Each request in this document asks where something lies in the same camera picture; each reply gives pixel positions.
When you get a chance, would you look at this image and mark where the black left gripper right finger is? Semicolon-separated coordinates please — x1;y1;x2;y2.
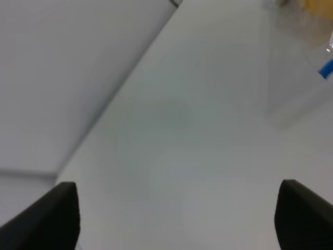
274;180;332;250

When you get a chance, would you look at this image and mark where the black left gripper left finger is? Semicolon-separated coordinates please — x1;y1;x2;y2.
1;182;81;249

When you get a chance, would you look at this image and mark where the clear plastic zip bag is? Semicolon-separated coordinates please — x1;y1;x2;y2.
263;1;332;128

